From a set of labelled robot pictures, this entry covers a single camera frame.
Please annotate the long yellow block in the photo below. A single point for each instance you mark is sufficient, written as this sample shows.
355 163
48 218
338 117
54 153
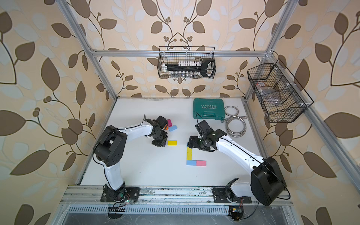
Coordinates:
189 153

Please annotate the aluminium frame rail front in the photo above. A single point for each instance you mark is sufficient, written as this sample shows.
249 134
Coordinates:
147 195

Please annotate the black white tool in basket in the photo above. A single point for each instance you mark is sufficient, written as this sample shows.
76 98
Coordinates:
202 69

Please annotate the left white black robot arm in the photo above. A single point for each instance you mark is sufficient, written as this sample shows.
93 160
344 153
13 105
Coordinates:
109 150

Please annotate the light blue tilted block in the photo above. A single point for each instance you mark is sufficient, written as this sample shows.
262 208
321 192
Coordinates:
172 128

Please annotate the black wire basket back wall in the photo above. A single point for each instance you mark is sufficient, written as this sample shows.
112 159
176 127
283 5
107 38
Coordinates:
171 54

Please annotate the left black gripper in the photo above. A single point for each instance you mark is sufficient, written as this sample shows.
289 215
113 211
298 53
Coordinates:
161 143

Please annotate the black wire basket right wall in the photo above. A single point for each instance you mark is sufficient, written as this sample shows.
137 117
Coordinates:
280 94

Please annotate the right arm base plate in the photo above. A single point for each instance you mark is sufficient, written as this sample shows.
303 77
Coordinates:
225 195

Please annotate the plastic bag in basket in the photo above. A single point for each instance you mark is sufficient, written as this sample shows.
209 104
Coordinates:
268 95

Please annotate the light blue block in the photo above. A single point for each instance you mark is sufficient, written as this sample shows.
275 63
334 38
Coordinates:
191 162
172 128

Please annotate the green plastic tool case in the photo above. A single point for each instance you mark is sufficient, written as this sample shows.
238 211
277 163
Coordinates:
212 109

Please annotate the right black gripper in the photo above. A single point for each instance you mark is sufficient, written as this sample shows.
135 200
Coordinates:
192 142

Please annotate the black wire basket wall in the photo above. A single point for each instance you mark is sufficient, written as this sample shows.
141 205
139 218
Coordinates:
280 94
171 54

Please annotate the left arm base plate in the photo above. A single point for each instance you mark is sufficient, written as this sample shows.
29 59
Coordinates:
123 195

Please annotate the pink block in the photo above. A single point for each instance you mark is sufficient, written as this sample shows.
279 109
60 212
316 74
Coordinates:
201 163

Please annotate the large yellow block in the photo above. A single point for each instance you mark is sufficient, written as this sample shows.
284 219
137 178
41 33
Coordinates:
172 143

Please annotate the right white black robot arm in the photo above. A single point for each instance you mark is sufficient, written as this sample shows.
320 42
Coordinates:
266 179

